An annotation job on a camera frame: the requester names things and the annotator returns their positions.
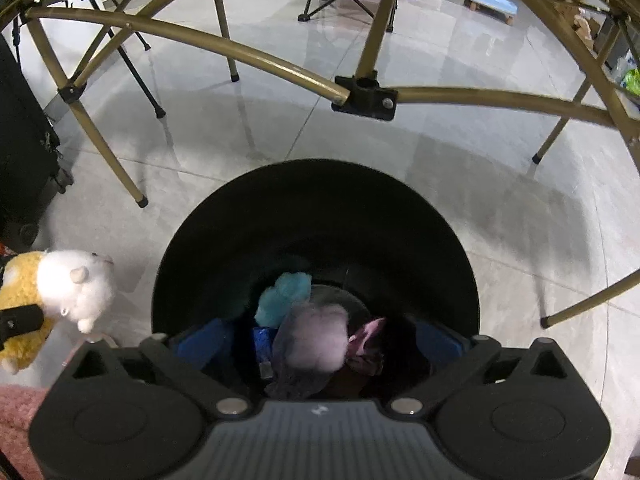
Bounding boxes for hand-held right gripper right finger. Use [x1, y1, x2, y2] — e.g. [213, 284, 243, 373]
[387, 321, 582, 418]

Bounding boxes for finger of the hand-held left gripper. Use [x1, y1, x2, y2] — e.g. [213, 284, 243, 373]
[0, 304, 46, 353]

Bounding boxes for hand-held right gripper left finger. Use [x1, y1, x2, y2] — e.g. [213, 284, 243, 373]
[65, 317, 252, 419]

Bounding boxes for yellow white hamster plush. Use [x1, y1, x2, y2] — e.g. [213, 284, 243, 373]
[0, 249, 118, 373]

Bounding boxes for purple satin cloth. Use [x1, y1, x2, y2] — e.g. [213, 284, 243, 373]
[345, 316, 388, 378]

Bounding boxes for lavender fluffy cloth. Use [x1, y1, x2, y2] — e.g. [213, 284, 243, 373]
[265, 302, 351, 401]

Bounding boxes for black round trash bin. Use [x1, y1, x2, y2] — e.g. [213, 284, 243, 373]
[151, 159, 482, 402]

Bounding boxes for blue snack packet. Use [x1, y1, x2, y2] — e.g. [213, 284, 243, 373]
[251, 326, 275, 378]

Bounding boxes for teal fluffy cloth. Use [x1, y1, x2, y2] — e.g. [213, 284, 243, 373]
[254, 271, 313, 328]

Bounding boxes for pink fluffy rug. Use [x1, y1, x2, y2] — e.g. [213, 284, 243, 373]
[0, 385, 51, 480]

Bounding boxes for black tripod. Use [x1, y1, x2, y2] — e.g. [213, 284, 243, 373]
[65, 0, 167, 120]

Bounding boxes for blue pet feeder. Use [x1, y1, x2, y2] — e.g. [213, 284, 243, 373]
[466, 0, 519, 27]

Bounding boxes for open cardboard boxes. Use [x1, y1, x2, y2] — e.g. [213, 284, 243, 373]
[547, 0, 608, 43]

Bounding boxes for tan folding table frame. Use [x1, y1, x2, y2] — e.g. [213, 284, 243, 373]
[0, 0, 640, 330]

